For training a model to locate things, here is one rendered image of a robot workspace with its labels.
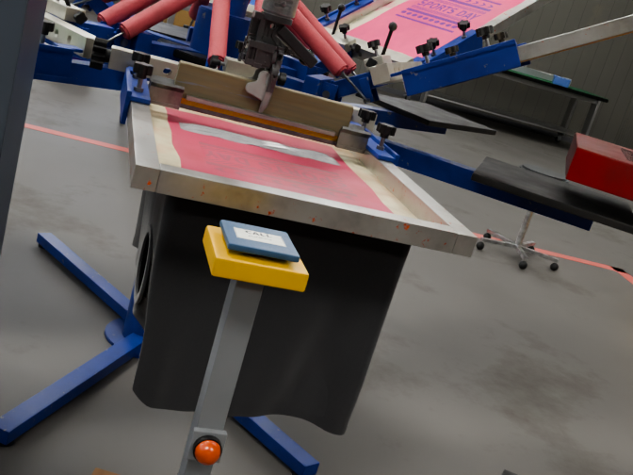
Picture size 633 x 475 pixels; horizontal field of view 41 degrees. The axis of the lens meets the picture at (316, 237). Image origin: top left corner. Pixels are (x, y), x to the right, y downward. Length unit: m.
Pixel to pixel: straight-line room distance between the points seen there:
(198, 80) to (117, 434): 1.07
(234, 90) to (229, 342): 0.82
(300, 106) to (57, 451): 1.11
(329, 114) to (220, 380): 0.88
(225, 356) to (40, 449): 1.22
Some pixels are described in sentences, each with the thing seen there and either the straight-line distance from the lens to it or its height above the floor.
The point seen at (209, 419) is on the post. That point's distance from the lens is 1.26.
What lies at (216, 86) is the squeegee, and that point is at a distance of 1.88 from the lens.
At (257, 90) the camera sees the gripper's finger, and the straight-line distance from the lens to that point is 1.88.
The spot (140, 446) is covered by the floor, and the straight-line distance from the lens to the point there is 2.45.
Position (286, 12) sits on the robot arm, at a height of 1.24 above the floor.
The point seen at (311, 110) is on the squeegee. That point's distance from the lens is 1.93.
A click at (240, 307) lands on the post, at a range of 1.18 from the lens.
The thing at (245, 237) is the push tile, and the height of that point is 0.97.
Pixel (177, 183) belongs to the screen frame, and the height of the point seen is 0.97.
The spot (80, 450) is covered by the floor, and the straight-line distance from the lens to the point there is 2.39.
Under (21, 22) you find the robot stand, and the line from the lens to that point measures 1.43.
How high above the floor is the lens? 1.32
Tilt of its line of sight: 16 degrees down
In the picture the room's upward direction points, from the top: 17 degrees clockwise
